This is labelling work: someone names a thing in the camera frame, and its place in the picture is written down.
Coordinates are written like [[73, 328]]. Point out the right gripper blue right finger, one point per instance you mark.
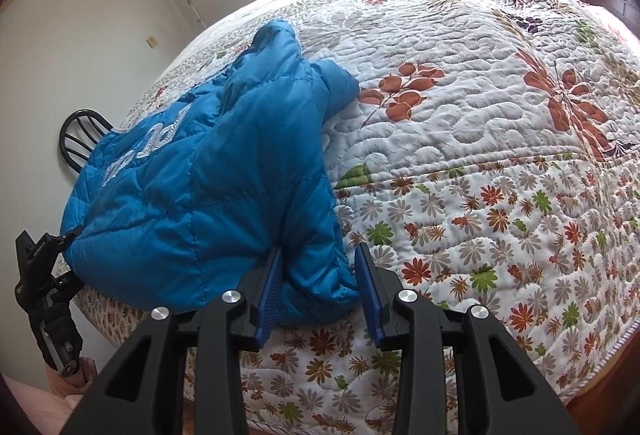
[[499, 389]]

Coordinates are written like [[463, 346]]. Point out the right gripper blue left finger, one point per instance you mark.
[[140, 390]]

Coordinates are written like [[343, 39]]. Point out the blue puffer jacket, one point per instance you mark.
[[175, 211]]

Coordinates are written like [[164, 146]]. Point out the black metal chair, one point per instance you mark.
[[79, 134]]

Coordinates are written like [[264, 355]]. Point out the floral quilted bedspread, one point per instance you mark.
[[491, 157]]

